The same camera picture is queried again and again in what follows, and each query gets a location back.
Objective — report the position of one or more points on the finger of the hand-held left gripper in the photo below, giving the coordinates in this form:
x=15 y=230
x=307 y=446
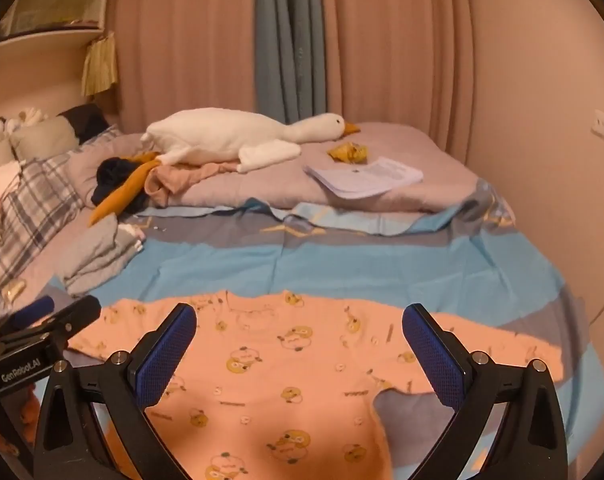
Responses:
x=29 y=312
x=74 y=317

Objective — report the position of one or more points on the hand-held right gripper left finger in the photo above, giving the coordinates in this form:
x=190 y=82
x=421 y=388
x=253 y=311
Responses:
x=162 y=355

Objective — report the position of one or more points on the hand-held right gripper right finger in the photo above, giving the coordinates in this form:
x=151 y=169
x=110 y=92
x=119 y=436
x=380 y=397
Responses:
x=432 y=355

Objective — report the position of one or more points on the pink cartoon print shirt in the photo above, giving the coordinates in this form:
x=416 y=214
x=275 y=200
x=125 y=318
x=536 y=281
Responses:
x=282 y=360

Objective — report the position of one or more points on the folded grey clothes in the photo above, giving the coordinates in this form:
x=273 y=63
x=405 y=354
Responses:
x=97 y=255

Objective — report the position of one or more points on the small gold packet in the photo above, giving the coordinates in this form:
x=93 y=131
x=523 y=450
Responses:
x=15 y=291

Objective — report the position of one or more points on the plaid pillow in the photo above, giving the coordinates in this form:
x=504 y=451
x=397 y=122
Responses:
x=37 y=200

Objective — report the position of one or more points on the blue grey patterned bed sheet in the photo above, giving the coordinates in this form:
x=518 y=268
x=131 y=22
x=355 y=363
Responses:
x=332 y=265

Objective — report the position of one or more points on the dark cloth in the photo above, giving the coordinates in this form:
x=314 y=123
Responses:
x=113 y=170

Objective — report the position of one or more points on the tan cloth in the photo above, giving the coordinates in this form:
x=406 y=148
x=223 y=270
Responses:
x=182 y=180

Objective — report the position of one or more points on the grey green pillow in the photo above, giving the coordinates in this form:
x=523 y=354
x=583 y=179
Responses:
x=44 y=137

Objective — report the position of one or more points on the small white plush toys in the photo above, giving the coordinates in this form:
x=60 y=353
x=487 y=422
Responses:
x=12 y=125

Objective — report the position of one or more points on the stack of white papers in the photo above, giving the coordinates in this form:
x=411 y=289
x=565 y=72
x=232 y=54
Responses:
x=362 y=177

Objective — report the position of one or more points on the dark pillow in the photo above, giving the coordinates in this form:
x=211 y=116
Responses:
x=89 y=120

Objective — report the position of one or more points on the grey pink quilt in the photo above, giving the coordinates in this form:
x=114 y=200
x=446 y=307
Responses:
x=412 y=147

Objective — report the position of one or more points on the yellow crumpled wrapper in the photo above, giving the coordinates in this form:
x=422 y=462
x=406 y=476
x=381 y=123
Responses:
x=348 y=153

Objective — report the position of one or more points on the yellow tassel fringe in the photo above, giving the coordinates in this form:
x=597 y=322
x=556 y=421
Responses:
x=99 y=65

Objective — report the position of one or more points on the blue curtain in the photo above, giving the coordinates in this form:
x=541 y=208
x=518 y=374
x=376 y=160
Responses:
x=287 y=35

